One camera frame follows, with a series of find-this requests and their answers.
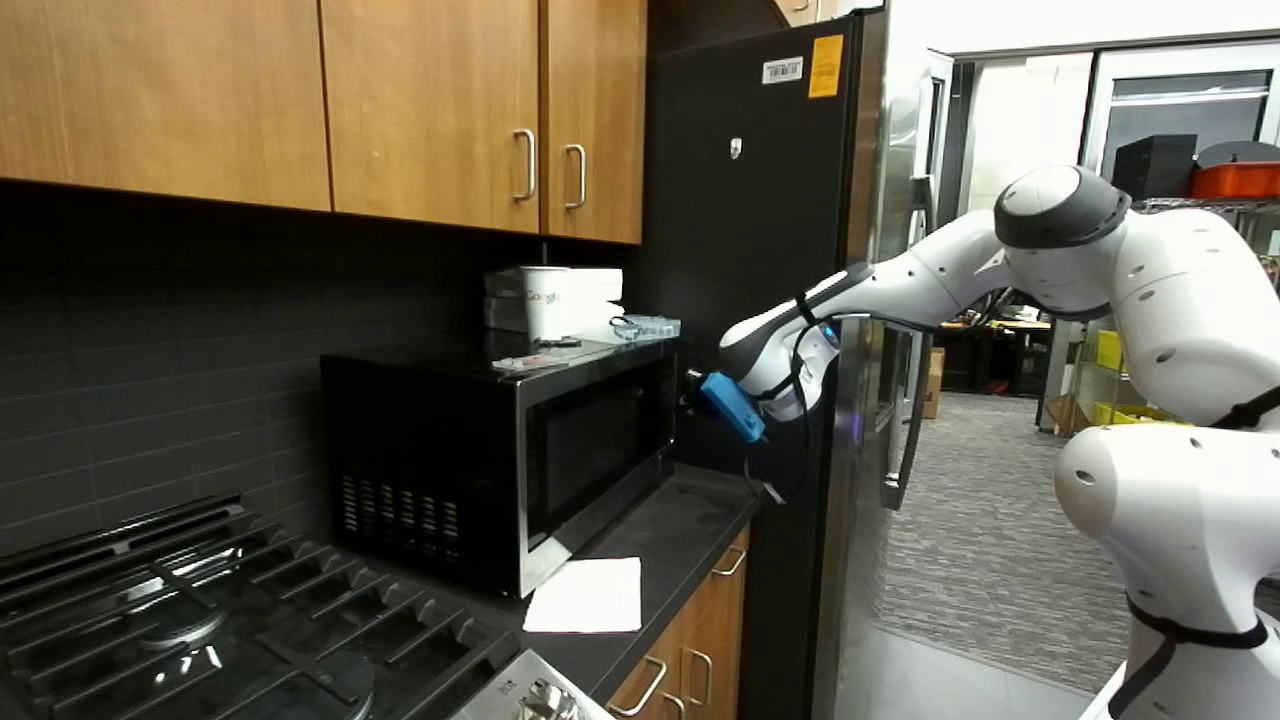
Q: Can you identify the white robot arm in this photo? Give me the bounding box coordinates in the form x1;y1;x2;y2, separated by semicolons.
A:
701;167;1280;720

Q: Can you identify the black stainless microwave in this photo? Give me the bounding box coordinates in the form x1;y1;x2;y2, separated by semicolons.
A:
322;338;677;598

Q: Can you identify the white container stack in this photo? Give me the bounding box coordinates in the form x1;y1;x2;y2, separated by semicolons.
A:
485;264;626;338

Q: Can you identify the white paper napkin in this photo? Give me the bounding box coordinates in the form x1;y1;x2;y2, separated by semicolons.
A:
524;554;644;637

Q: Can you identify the stainless steel refrigerator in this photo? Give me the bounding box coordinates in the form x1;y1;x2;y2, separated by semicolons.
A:
640;0;912;720

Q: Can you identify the wooden lower cabinet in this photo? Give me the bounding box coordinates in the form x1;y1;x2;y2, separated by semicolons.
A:
634;533;751;720

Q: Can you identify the wooden upper cabinet right door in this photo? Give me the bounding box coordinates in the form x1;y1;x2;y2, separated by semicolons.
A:
544;0;647;243

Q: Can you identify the wooden cabinet door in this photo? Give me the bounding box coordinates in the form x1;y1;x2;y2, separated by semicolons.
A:
322;0;539;232
544;0;647;243

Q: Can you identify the wooden upper cabinet left door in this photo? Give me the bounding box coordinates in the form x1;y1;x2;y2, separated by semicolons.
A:
322;0;539;232

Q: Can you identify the black gas stove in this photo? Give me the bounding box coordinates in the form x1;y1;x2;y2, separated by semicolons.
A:
0;501;517;720

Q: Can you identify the red bin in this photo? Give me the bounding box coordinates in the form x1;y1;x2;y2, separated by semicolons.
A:
1192;160;1280;200

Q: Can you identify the silver cabinet door handle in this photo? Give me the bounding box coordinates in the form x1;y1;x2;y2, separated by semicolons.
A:
563;145;588;213
514;127;539;204

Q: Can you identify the silver drawer handle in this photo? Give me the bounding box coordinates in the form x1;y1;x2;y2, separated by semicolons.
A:
608;656;673;720

